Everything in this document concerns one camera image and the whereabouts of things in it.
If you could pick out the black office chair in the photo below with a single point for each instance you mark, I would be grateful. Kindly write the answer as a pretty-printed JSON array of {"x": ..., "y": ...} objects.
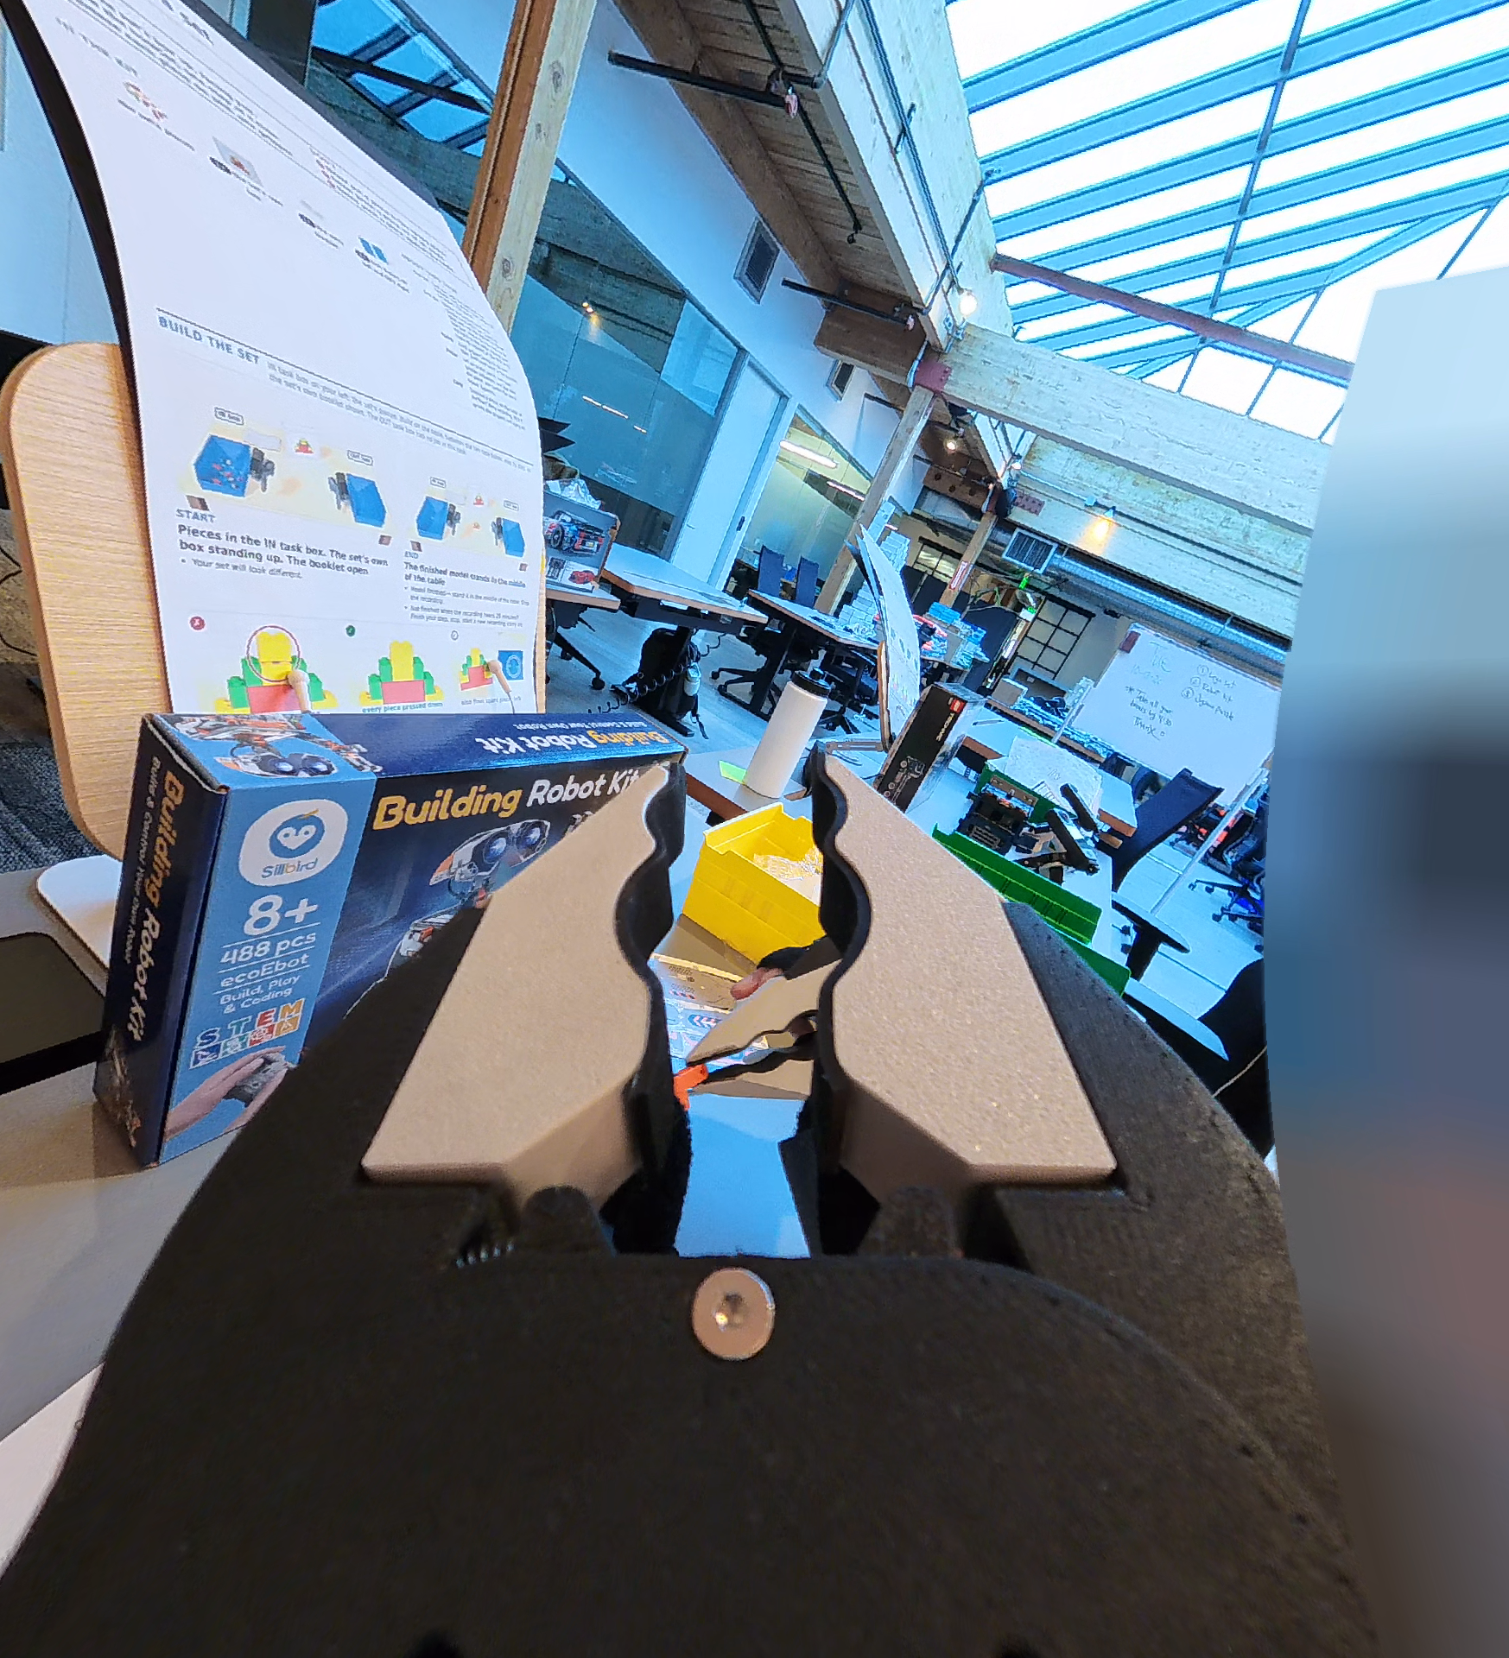
[{"x": 1162, "y": 815}]

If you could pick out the white bottle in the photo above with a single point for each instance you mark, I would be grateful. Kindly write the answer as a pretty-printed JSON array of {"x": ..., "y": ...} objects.
[{"x": 779, "y": 737}]

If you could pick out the blue robot kit box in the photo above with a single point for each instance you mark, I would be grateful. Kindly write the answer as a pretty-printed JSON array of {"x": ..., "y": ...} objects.
[{"x": 276, "y": 907}]

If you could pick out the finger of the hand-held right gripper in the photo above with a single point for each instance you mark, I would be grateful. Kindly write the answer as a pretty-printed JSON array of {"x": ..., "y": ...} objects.
[{"x": 768, "y": 1016}]

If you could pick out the yellow parts bin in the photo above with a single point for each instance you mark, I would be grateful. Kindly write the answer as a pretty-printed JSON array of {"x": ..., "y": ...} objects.
[{"x": 754, "y": 879}]

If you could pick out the black carton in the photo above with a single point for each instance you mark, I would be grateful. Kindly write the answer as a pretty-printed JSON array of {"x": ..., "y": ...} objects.
[{"x": 930, "y": 745}]

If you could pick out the black backpack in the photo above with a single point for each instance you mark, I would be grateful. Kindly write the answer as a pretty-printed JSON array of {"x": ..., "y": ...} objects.
[{"x": 664, "y": 678}]

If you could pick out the white instruction poster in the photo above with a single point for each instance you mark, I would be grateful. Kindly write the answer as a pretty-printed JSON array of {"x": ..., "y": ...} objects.
[
  {"x": 891, "y": 622},
  {"x": 313, "y": 388}
]

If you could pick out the background office desk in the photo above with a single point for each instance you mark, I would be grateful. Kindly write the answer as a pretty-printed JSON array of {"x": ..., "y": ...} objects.
[{"x": 664, "y": 583}]

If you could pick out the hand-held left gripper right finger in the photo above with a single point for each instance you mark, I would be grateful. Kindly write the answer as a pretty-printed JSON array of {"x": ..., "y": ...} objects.
[{"x": 949, "y": 1022}]

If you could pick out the green parts bin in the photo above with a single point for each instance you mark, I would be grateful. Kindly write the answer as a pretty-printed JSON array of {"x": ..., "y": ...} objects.
[{"x": 1039, "y": 893}]

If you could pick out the whiteboard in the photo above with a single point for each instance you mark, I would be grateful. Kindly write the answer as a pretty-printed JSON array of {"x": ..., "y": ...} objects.
[{"x": 1168, "y": 706}]

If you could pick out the wooden poster stand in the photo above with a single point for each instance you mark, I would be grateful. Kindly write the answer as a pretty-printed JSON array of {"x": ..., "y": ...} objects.
[{"x": 80, "y": 583}]

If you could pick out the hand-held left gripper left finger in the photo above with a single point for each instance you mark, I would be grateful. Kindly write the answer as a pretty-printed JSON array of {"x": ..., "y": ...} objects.
[{"x": 533, "y": 1022}]

